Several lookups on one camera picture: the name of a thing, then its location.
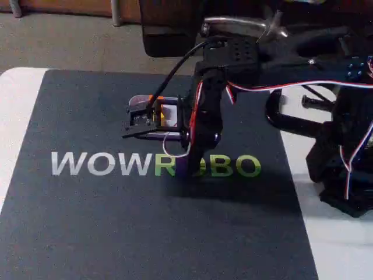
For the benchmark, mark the purple cube block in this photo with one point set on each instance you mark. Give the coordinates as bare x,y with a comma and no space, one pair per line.
180,170

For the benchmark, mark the yellow cube block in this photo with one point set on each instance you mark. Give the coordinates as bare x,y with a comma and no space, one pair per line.
162,119

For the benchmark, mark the orange cube block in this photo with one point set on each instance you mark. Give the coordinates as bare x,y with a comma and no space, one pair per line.
151,97

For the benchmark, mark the white rectangular tray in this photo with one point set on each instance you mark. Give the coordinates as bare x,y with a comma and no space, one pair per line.
137,100

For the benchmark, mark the chrome office chair base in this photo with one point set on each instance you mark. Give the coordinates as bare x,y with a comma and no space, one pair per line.
233,23

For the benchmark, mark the dark brown cabinet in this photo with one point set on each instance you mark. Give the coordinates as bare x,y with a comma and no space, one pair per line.
166,29

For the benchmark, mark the black table clamp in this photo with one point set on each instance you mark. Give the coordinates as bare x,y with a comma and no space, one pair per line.
291,119

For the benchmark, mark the black WOWROBO printed mat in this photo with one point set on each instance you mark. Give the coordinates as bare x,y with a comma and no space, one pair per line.
116,218

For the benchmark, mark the grey metal leg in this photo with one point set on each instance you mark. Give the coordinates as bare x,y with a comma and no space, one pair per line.
16,8
116,14

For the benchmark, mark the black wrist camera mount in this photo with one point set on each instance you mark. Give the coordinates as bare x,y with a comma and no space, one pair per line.
140,116

